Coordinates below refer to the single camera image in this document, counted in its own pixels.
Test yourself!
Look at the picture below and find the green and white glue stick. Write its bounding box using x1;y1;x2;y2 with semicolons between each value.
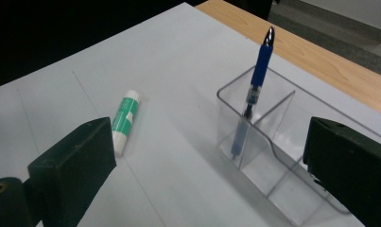
111;89;142;158

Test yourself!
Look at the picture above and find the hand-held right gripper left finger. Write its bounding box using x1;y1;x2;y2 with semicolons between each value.
26;116;117;227

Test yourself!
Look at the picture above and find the clear plastic desk organizer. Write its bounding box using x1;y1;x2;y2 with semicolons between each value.
216;64;381;227

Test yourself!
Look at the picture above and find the blue pen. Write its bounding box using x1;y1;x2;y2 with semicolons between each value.
230;26;276;161

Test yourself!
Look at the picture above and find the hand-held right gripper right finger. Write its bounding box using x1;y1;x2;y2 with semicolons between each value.
303;115;381;227

